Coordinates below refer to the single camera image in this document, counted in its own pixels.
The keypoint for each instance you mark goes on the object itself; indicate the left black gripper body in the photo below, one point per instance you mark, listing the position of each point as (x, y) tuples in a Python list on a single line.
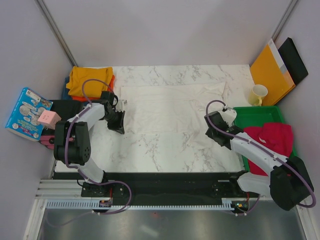
[(114, 120)]

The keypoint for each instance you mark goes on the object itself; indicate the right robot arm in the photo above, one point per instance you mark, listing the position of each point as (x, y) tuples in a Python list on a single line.
[(287, 180)]

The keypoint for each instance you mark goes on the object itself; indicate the white t shirt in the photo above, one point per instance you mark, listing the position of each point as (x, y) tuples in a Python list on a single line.
[(168, 108)]

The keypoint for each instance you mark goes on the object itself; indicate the orange folded shirt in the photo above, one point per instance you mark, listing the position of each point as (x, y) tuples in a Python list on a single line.
[(83, 99)]

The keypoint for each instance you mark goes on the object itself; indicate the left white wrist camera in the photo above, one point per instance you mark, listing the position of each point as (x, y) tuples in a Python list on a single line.
[(121, 105)]

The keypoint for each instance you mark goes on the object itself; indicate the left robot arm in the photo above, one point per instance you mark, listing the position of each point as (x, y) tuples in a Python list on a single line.
[(72, 144)]

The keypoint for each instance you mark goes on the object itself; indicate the white cable duct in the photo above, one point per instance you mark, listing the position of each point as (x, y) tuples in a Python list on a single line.
[(112, 205)]

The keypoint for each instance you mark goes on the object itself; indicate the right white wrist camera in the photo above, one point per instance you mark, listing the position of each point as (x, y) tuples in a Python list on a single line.
[(229, 115)]

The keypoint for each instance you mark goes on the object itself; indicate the black flat box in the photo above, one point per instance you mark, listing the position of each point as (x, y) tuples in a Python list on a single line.
[(293, 61)]

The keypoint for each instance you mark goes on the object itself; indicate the blue folded shirt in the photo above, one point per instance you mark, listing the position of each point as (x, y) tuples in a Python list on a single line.
[(65, 90)]

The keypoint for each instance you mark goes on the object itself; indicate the blue printed box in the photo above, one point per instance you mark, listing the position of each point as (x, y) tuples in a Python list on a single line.
[(23, 120)]

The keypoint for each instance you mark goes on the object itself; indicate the orange envelope folder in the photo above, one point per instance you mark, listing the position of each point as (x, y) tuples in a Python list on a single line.
[(270, 71)]

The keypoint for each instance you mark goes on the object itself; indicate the magenta t shirt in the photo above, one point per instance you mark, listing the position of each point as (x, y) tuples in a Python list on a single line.
[(276, 136)]

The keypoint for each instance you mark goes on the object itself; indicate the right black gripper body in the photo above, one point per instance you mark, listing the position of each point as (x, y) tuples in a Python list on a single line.
[(209, 133)]

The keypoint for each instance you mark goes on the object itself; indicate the black and pink case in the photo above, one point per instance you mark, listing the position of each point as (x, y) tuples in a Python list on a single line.
[(66, 109)]

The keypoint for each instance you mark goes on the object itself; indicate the yellow mug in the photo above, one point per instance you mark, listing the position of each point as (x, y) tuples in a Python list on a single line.
[(257, 94)]

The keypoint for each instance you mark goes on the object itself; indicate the pink cube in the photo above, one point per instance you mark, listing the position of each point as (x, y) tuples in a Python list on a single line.
[(49, 119)]

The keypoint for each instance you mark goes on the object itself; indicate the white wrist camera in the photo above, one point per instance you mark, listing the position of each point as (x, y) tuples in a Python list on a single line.
[(121, 105), (229, 115)]

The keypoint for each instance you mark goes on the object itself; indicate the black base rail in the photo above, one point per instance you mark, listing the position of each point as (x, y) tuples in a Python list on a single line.
[(168, 188)]

